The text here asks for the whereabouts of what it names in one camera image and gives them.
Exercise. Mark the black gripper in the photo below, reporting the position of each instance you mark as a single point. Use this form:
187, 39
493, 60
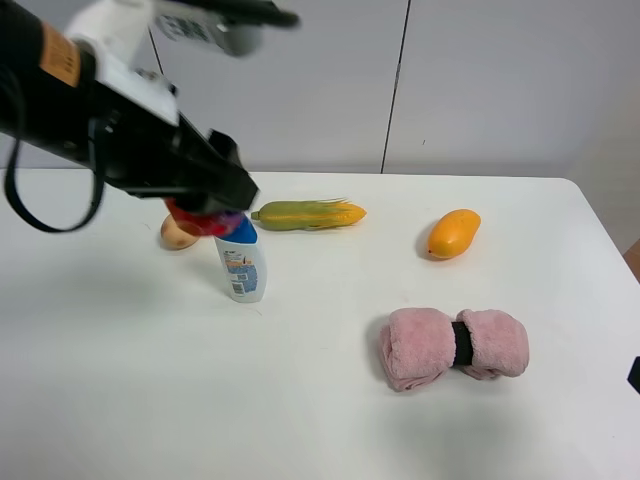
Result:
145, 157

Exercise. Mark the rainbow spiky ball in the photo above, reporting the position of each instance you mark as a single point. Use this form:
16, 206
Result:
217, 224

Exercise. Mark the black white robot arm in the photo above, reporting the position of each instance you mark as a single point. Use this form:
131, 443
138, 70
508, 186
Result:
41, 67

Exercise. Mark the brown object at right edge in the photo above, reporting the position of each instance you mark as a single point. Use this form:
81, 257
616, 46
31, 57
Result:
632, 259

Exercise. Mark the black object at right edge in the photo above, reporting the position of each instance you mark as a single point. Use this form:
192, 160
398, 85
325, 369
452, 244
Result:
633, 377

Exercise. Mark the green yellow corn cob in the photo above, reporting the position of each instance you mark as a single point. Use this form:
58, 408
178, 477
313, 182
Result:
308, 215

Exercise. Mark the brown potato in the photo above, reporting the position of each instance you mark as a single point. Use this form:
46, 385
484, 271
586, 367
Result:
172, 237

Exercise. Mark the white blue shampoo bottle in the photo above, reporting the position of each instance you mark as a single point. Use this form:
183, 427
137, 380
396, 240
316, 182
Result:
243, 263

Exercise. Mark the orange mango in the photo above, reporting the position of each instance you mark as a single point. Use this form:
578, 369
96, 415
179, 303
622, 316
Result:
453, 234

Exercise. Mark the rolled pink towel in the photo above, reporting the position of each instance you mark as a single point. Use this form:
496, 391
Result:
418, 345

